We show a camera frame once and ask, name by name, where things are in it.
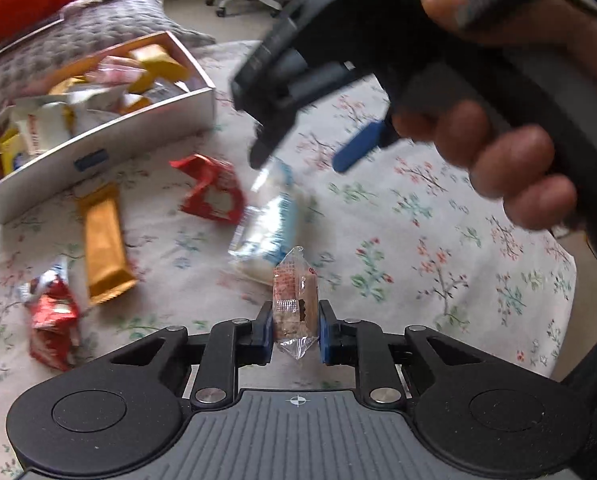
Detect silver orange snack packet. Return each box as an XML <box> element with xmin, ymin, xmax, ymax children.
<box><xmin>120</xmin><ymin>80</ymin><xmax>192</xmax><ymax>115</ymax></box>

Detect pale green red-label snack packet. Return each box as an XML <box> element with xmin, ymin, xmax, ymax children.
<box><xmin>13</xmin><ymin>101</ymin><xmax>74</xmax><ymax>157</ymax></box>

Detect pink clear snack packet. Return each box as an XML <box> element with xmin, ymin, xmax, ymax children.
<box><xmin>86</xmin><ymin>56</ymin><xmax>148</xmax><ymax>86</ymax></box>

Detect silver crumpled wrapper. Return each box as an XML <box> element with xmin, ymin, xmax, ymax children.
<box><xmin>63</xmin><ymin>0</ymin><xmax>129</xmax><ymax>17</ymax></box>

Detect yellow round-label snack packet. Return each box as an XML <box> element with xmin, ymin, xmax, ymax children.
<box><xmin>0</xmin><ymin>132</ymin><xmax>32</xmax><ymax>177</ymax></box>

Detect clear white blue-label snack packet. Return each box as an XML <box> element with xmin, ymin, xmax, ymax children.
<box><xmin>227</xmin><ymin>157</ymin><xmax>311</xmax><ymax>287</ymax></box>

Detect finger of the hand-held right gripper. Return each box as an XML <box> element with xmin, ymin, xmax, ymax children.
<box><xmin>332</xmin><ymin>120</ymin><xmax>399</xmax><ymax>173</ymax></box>
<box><xmin>248</xmin><ymin>105</ymin><xmax>309</xmax><ymax>171</ymax></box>

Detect grey knitted cushion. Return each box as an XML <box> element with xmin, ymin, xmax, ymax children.
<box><xmin>0</xmin><ymin>0</ymin><xmax>216</xmax><ymax>128</ymax></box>

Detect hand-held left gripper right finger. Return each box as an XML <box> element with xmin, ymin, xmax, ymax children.
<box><xmin>318</xmin><ymin>300</ymin><xmax>484</xmax><ymax>406</ymax></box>

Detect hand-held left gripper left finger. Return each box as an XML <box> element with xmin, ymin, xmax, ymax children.
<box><xmin>109</xmin><ymin>301</ymin><xmax>275</xmax><ymax>407</ymax></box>

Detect person's right hand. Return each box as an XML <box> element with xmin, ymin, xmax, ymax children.
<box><xmin>392</xmin><ymin>0</ymin><xmax>597</xmax><ymax>232</ymax></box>

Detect clear brown cake packet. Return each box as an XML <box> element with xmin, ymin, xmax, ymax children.
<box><xmin>272</xmin><ymin>246</ymin><xmax>322</xmax><ymax>359</ymax></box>

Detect white grey-printed snack packet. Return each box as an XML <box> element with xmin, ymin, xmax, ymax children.
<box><xmin>63</xmin><ymin>85</ymin><xmax>129</xmax><ymax>126</ymax></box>

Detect floral bed sheet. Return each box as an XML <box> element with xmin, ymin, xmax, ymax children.
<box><xmin>0</xmin><ymin>40</ymin><xmax>579</xmax><ymax>480</ymax></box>

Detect white cardboard box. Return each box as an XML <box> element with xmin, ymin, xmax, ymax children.
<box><xmin>0</xmin><ymin>30</ymin><xmax>218</xmax><ymax>225</ymax></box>

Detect red white snack packet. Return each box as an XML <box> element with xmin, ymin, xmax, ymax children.
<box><xmin>170</xmin><ymin>154</ymin><xmax>248</xmax><ymax>224</ymax></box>
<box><xmin>17</xmin><ymin>259</ymin><xmax>82</xmax><ymax>372</ymax></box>

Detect long orange snack packet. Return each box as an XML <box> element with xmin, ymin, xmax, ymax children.
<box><xmin>75</xmin><ymin>182</ymin><xmax>139</xmax><ymax>307</ymax></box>

